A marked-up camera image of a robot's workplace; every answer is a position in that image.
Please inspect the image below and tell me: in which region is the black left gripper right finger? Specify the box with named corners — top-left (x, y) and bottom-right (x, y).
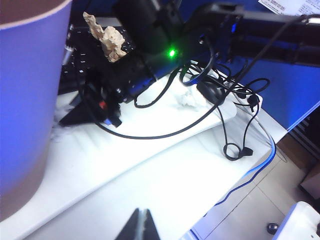
top-left (141, 209), bottom-right (161, 240)

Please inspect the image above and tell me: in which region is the brown paper ball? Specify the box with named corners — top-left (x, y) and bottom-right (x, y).
top-left (82, 11), bottom-right (128, 63)

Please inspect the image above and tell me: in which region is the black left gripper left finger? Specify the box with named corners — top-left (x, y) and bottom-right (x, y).
top-left (115, 208), bottom-right (142, 240)

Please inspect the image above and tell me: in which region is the blue cable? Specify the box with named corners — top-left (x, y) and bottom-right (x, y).
top-left (214, 134), bottom-right (277, 206)

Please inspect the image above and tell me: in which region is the black computer keyboard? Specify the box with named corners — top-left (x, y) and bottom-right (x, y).
top-left (59, 23), bottom-right (137, 83)

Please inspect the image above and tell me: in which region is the thick black cable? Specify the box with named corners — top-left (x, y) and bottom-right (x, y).
top-left (77, 37), bottom-right (221, 140)

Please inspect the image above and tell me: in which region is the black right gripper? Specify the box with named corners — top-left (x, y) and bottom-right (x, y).
top-left (59, 56), bottom-right (157, 128)

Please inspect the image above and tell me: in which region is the black computer mouse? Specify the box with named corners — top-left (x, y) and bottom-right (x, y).
top-left (196, 80), bottom-right (227, 106)

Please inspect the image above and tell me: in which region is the blue cubicle partition panel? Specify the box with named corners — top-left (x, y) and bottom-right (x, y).
top-left (234, 56), bottom-right (320, 132)

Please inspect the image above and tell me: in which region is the thin black cable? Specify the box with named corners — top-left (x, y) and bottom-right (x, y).
top-left (217, 77), bottom-right (272, 161)
top-left (134, 66), bottom-right (181, 109)

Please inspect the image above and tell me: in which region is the white printed paper sheet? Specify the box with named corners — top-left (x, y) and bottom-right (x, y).
top-left (296, 0), bottom-right (320, 17)
top-left (257, 0), bottom-right (287, 15)

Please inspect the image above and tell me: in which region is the white box with caster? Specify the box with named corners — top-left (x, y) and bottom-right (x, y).
top-left (274, 201), bottom-right (320, 240)

